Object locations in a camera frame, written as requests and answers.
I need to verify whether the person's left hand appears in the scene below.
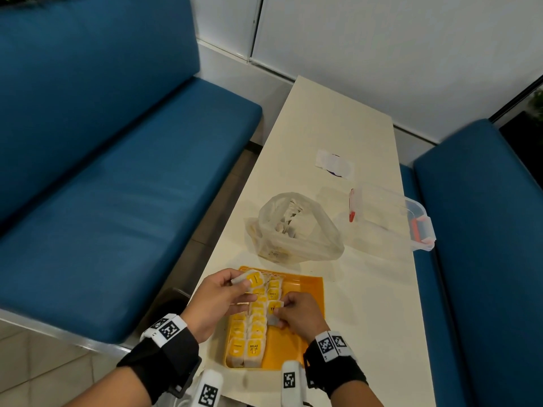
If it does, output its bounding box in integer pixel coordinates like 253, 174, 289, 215
180, 269, 258, 344

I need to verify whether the person's right hand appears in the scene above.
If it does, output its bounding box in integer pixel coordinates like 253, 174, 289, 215
274, 291, 331, 342

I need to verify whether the yellow tray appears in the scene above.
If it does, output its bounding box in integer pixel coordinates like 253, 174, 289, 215
223, 266, 325, 371

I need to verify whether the row of tea bags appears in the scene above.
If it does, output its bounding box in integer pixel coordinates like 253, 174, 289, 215
226, 271, 284, 369

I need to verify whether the clear plastic bag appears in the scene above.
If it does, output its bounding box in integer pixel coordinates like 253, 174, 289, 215
247, 191, 345, 264

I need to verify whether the clear box with red latches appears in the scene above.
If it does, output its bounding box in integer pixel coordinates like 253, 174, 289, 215
339, 184, 437, 253

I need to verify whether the person's left forearm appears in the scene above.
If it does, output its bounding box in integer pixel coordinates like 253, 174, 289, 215
63, 328, 202, 407

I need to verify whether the person's right forearm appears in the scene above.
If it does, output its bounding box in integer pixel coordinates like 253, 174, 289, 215
302, 341, 385, 407

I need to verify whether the white marker wristband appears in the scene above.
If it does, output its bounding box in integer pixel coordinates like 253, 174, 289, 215
314, 330, 357, 363
140, 313, 188, 348

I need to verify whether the white paper patch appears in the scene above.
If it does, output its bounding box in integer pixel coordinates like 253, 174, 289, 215
314, 149, 356, 179

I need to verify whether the blue sofa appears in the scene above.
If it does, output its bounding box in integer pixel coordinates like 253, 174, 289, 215
399, 119, 543, 407
0, 0, 263, 357

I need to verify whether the black metal pole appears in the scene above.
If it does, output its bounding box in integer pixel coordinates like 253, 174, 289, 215
490, 75, 543, 123

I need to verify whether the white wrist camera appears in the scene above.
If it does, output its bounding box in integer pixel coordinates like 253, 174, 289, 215
281, 360, 306, 407
186, 369, 223, 407

